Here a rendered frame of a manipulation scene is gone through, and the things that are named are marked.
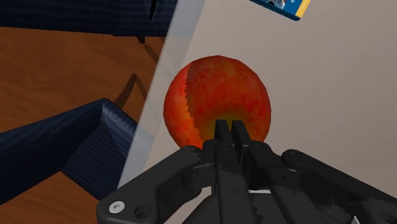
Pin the red apple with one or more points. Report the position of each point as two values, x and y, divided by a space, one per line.
217 99

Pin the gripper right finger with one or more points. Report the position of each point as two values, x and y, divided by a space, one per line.
297 183

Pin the blue and yellow book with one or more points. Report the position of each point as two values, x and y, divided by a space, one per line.
288 6

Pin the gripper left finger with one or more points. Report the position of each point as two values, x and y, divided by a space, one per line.
173 176

